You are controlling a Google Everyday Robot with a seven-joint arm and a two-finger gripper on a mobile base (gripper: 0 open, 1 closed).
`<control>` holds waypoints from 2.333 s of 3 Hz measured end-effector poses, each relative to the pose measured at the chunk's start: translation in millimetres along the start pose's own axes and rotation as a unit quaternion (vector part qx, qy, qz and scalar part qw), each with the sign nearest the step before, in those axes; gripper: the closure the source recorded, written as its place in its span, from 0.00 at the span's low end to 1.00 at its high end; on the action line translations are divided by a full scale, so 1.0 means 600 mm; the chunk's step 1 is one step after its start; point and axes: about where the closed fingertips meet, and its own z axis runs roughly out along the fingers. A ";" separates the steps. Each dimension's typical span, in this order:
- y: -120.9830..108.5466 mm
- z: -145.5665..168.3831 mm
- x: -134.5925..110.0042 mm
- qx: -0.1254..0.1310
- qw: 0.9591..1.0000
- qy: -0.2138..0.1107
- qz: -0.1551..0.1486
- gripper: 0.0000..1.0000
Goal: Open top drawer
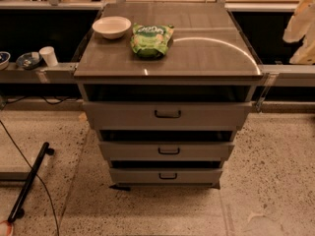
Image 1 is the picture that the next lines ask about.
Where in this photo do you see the red white object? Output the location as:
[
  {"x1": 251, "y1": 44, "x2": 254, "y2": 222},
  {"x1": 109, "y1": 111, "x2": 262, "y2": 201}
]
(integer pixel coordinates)
[{"x1": 0, "y1": 220, "x2": 14, "y2": 236}]

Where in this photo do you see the white paper cup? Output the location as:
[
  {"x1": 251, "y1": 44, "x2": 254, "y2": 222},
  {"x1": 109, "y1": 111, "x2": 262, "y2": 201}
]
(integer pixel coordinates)
[{"x1": 39, "y1": 46, "x2": 58, "y2": 67}]

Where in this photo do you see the blue patterned dish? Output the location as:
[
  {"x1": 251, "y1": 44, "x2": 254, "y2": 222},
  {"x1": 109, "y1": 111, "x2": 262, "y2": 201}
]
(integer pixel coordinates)
[{"x1": 16, "y1": 52, "x2": 42, "y2": 70}]

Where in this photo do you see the grey drawer cabinet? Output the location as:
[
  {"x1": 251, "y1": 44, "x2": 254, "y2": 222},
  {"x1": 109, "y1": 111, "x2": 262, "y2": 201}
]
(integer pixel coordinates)
[{"x1": 75, "y1": 3, "x2": 262, "y2": 190}]

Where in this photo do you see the green snack bag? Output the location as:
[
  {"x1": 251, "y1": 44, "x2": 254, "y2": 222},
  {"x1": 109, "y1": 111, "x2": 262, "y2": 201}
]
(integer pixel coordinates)
[{"x1": 130, "y1": 24, "x2": 174, "y2": 59}]

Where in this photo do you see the blue rimmed bowl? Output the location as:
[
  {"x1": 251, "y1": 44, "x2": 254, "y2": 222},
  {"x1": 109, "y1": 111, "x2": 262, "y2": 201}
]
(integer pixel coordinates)
[{"x1": 0, "y1": 51, "x2": 11, "y2": 71}]

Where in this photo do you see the grey drawer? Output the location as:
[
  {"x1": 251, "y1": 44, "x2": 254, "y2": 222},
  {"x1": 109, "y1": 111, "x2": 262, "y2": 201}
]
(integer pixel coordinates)
[
  {"x1": 109, "y1": 168, "x2": 222, "y2": 184},
  {"x1": 99, "y1": 142, "x2": 234, "y2": 161},
  {"x1": 84, "y1": 102, "x2": 251, "y2": 131}
]

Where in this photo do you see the black floor cable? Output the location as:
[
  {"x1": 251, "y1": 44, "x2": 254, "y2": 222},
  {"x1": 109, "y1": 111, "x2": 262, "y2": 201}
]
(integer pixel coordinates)
[{"x1": 0, "y1": 120, "x2": 61, "y2": 236}]

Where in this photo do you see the grey top drawer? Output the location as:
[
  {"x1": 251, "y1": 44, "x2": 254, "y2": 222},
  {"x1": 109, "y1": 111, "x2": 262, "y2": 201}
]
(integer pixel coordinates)
[{"x1": 84, "y1": 102, "x2": 251, "y2": 131}]

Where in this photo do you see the white bowl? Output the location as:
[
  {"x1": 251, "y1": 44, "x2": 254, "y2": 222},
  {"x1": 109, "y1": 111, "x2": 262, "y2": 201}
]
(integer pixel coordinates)
[{"x1": 93, "y1": 17, "x2": 131, "y2": 39}]

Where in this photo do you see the grey middle drawer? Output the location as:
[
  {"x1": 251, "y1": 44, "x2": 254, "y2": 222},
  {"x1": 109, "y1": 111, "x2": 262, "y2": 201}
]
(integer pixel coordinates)
[{"x1": 99, "y1": 142, "x2": 234, "y2": 161}]

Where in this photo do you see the grey bottom drawer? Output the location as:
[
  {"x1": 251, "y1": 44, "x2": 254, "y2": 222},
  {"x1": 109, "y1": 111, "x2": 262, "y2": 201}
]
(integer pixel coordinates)
[{"x1": 109, "y1": 168, "x2": 222, "y2": 184}]

